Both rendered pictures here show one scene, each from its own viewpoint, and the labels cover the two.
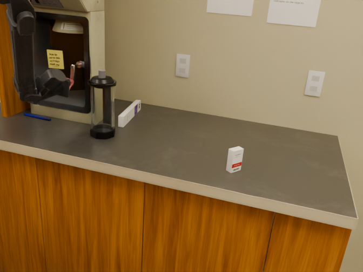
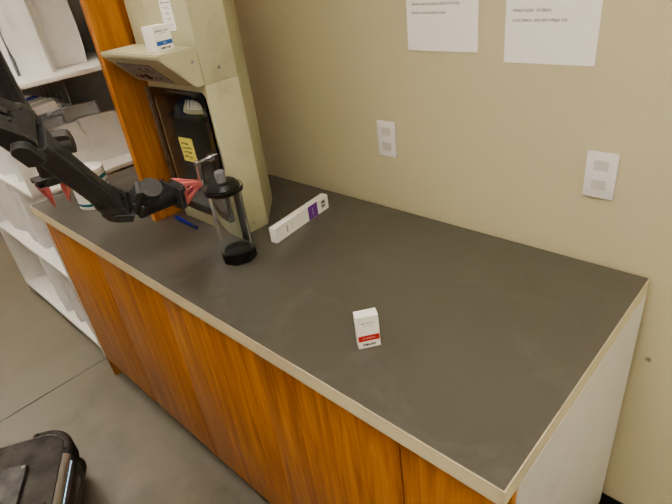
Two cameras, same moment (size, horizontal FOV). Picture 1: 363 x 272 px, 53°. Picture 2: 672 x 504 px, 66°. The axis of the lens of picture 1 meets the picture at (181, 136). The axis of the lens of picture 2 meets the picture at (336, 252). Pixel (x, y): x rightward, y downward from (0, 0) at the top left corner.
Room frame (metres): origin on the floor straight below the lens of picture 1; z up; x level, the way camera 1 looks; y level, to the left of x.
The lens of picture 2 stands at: (0.37, -0.60, 1.69)
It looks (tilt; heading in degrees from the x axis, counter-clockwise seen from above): 30 degrees down; 31
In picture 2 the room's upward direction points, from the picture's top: 8 degrees counter-clockwise
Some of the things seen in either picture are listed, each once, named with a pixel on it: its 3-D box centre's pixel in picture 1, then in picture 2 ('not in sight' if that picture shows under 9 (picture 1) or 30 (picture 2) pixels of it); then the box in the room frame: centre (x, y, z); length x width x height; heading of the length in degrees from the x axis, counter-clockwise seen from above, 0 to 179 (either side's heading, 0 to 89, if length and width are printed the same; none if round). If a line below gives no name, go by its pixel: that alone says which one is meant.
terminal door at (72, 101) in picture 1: (56, 63); (191, 155); (1.50, 0.54, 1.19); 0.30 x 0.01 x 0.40; 74
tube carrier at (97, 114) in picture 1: (102, 107); (231, 221); (1.37, 0.32, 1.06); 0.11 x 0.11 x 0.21
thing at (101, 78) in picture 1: (102, 77); (221, 182); (1.37, 0.32, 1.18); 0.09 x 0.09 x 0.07
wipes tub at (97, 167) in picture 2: not in sight; (90, 185); (1.54, 1.14, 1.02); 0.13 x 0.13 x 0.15
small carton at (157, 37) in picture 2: not in sight; (157, 37); (1.43, 0.48, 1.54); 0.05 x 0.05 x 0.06; 79
